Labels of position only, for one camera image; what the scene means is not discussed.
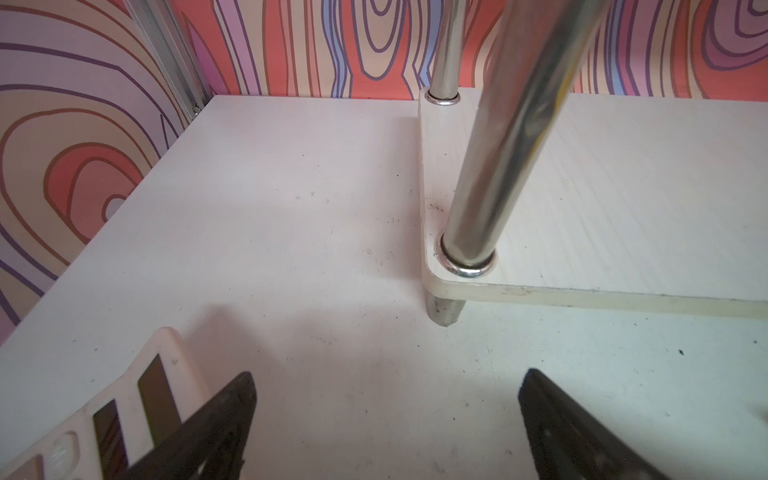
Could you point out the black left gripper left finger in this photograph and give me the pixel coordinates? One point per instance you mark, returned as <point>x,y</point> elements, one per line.
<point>211,443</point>

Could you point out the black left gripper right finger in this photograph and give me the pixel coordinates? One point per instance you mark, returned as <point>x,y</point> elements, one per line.
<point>567,442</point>

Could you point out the white two-tier shelf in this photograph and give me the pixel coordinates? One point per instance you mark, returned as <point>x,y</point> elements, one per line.
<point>597,154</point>

